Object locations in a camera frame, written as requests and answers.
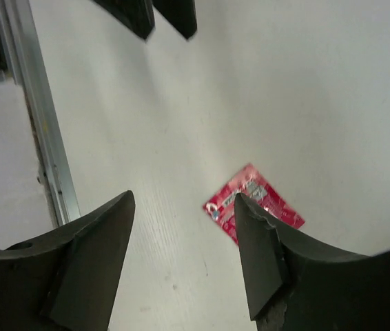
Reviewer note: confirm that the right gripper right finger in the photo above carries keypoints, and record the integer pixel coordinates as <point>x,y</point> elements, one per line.
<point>296,282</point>

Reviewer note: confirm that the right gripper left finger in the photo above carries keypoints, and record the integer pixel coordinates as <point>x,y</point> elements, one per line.
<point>67,278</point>

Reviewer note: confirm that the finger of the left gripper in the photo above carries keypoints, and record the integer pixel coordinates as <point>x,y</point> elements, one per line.
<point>136,15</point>
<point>180,14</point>

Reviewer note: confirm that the aluminium table rail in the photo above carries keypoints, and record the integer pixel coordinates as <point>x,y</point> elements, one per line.
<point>24,59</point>

